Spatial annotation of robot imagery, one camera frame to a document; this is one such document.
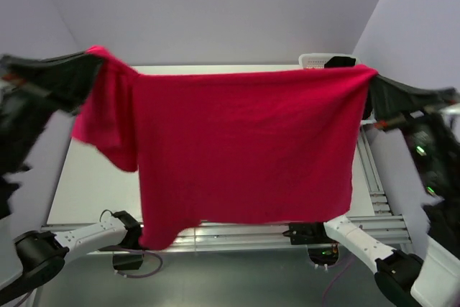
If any red t shirt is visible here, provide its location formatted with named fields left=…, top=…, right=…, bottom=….
left=73, top=46, right=377, bottom=250

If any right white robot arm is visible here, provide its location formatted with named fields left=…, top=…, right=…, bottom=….
left=311, top=75, right=459, bottom=306

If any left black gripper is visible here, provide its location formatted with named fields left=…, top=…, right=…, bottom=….
left=0, top=47, right=110, bottom=170

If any aluminium rail frame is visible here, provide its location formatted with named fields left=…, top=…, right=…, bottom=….
left=17, top=119, right=432, bottom=307

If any white plastic basket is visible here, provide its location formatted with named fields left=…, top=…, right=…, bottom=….
left=298, top=53, right=362, bottom=69

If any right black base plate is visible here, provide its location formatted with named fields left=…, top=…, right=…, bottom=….
left=282, top=223, right=334, bottom=245

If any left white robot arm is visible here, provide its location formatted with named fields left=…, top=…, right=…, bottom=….
left=1, top=52, right=141, bottom=305

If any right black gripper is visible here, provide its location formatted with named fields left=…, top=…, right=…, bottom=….
left=363, top=68, right=458, bottom=187

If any black t shirt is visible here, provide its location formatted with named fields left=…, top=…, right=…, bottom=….
left=324, top=55, right=356, bottom=68

